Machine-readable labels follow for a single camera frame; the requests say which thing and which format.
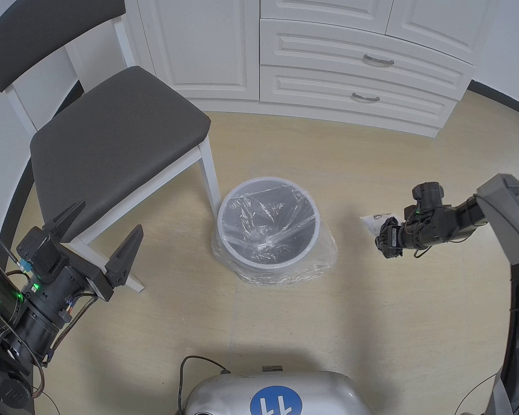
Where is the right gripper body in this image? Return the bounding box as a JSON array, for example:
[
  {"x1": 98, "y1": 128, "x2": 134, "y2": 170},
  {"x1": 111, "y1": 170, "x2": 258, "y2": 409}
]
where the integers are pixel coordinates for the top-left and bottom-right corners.
[{"x1": 381, "y1": 222, "x2": 417, "y2": 253}]

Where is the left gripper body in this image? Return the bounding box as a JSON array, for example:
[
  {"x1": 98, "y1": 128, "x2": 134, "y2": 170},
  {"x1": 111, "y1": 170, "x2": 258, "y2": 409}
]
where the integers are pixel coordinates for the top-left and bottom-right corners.
[{"x1": 25, "y1": 242, "x2": 114, "y2": 332}]

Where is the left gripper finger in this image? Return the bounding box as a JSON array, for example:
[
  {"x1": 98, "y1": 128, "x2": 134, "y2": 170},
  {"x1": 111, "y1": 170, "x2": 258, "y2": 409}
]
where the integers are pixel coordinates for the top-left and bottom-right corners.
[
  {"x1": 42, "y1": 200, "x2": 86, "y2": 245},
  {"x1": 105, "y1": 225, "x2": 144, "y2": 289}
]

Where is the black plastic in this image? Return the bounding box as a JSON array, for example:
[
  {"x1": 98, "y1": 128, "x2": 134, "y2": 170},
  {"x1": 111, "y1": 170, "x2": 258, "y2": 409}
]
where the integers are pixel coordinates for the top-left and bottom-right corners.
[{"x1": 375, "y1": 216, "x2": 405, "y2": 259}]

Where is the clear plastic bag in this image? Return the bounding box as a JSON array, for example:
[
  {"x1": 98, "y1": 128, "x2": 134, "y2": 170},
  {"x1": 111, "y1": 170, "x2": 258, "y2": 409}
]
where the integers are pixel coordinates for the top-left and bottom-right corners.
[{"x1": 211, "y1": 176, "x2": 339, "y2": 286}]

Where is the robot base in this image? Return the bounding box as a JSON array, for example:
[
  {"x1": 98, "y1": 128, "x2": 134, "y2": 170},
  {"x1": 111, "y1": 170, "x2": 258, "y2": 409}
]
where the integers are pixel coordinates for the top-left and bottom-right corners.
[{"x1": 186, "y1": 366, "x2": 373, "y2": 415}]

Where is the white trash bin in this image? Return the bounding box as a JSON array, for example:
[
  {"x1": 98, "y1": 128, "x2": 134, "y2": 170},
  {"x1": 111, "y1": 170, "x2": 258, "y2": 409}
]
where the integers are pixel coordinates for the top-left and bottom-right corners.
[{"x1": 217, "y1": 176, "x2": 321, "y2": 276}]

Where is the grey and white chair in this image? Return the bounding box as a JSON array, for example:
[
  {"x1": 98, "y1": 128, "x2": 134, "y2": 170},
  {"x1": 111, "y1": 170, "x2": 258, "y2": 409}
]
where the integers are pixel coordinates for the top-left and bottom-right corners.
[{"x1": 0, "y1": 0, "x2": 221, "y2": 293}]

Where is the white wardrobe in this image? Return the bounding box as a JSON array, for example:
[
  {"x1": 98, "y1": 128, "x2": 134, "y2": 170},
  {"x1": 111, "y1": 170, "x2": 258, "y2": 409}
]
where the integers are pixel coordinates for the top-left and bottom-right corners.
[{"x1": 119, "y1": 0, "x2": 502, "y2": 138}]

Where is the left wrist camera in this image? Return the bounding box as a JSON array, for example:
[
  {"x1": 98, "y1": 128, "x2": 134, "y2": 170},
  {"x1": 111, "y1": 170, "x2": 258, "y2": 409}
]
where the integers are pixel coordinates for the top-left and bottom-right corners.
[{"x1": 16, "y1": 227, "x2": 71, "y2": 285}]

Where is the black cable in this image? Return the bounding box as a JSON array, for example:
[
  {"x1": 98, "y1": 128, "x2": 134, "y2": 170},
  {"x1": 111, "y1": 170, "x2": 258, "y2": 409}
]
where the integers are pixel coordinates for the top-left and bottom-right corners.
[
  {"x1": 455, "y1": 371, "x2": 501, "y2": 415},
  {"x1": 178, "y1": 355, "x2": 231, "y2": 415}
]

